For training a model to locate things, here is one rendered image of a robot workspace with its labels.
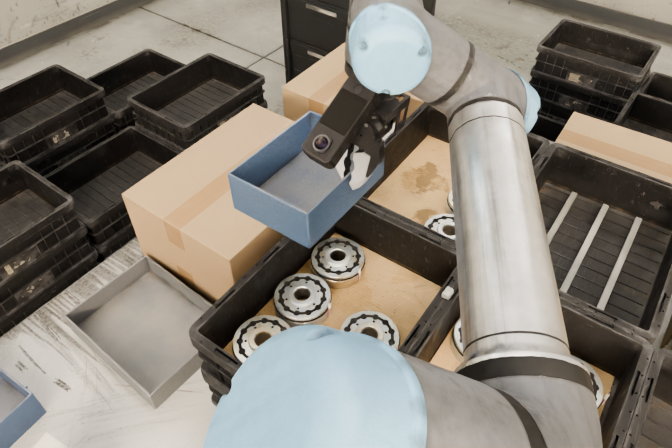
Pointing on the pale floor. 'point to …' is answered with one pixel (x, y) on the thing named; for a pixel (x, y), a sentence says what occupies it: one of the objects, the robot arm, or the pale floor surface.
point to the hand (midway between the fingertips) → (348, 183)
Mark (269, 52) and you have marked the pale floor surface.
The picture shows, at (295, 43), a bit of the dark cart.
